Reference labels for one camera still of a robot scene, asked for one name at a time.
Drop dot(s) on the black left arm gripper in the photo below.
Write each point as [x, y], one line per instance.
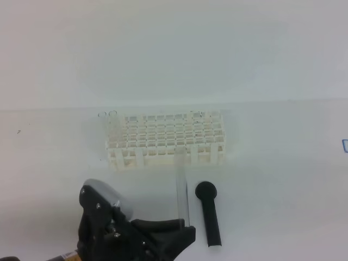
[105, 234]

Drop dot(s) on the clear glass test tube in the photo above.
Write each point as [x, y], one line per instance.
[181, 186]

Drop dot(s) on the white plastic test tube rack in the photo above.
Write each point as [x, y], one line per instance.
[151, 140]

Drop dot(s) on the clear test tube far left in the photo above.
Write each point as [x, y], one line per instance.
[104, 120]

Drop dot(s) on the black plastic scoop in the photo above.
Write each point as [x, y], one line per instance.
[206, 192]

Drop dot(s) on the blue square marker sticker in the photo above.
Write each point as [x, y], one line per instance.
[345, 145]

